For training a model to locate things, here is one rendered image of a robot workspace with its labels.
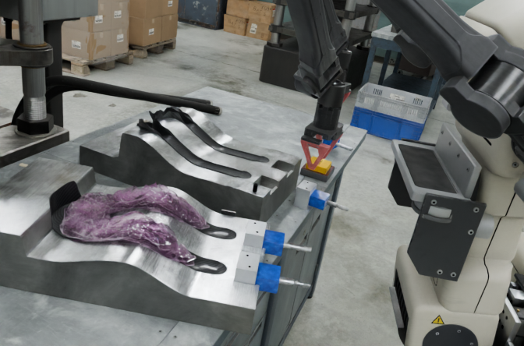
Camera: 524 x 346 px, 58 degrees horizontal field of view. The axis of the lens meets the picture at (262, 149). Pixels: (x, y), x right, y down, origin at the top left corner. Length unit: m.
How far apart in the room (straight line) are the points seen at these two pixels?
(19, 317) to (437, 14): 0.75
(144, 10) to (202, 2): 2.63
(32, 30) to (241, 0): 6.55
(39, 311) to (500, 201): 0.79
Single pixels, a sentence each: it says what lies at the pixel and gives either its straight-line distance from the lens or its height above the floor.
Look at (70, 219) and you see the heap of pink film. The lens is 0.91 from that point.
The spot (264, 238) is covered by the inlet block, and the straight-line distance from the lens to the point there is 0.92.
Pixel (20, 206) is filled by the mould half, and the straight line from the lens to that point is 0.92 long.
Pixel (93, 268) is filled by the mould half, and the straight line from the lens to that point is 0.82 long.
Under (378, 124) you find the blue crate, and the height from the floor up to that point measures 0.11.
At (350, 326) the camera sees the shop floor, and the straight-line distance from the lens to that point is 2.11.
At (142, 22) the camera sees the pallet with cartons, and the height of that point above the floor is 0.40.
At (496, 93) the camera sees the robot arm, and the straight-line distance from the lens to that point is 0.67.
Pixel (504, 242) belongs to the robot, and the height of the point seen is 0.95.
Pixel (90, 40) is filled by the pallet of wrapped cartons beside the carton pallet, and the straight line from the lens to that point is 4.80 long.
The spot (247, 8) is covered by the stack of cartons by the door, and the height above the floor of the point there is 0.43.
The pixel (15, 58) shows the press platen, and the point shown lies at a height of 1.01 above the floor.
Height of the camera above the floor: 1.38
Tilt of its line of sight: 23 degrees down
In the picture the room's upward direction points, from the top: 9 degrees clockwise
